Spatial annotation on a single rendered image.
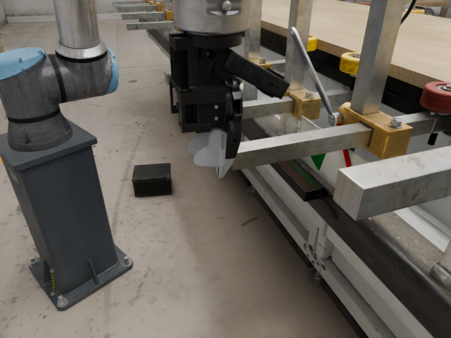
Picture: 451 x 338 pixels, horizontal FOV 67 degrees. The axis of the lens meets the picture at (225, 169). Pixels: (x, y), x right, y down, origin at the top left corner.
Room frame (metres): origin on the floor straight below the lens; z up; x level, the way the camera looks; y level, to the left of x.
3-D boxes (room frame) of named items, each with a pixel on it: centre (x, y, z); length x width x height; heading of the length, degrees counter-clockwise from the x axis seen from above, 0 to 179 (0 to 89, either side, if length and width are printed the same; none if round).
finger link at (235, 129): (0.43, 0.00, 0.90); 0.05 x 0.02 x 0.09; 19
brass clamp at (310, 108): (0.79, -0.17, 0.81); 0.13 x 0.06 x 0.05; 20
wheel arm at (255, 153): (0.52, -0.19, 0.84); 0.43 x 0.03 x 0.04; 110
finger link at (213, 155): (0.43, 0.02, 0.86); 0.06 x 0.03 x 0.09; 109
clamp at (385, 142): (0.56, -0.26, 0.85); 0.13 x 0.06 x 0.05; 20
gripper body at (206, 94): (0.44, 0.02, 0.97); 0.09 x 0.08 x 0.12; 109
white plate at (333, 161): (0.60, -0.21, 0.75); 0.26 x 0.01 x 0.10; 20
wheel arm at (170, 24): (1.93, 0.30, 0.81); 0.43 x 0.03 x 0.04; 110
